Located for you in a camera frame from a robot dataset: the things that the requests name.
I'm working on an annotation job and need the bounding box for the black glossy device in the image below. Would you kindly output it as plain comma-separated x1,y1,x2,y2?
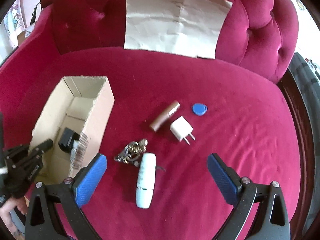
58,127,78,153

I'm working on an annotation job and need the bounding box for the person's left hand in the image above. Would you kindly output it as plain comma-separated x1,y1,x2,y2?
0,195,28,233

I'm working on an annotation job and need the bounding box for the metal key bunch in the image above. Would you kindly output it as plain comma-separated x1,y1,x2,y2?
114,139,148,167

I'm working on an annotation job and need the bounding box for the blue key fob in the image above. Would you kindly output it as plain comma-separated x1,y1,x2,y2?
192,103,208,116

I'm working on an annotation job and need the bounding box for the grey plaid fabric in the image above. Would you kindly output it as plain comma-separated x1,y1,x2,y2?
289,53,319,233

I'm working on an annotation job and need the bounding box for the cardboard box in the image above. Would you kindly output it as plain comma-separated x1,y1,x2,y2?
30,76,114,184

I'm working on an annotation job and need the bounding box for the red velvet armchair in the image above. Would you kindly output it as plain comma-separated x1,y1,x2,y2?
1,0,306,239

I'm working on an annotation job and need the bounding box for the white USB charger plug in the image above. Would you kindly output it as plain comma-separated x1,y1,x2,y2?
170,116,196,145

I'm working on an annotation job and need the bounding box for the brown paper sheet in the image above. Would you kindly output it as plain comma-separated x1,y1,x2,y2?
124,0,233,59

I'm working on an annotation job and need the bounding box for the white roll-on bottle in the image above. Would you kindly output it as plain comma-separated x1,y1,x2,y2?
136,153,156,209

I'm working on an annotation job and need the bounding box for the brown lipstick tube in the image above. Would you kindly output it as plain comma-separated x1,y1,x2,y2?
149,101,180,132

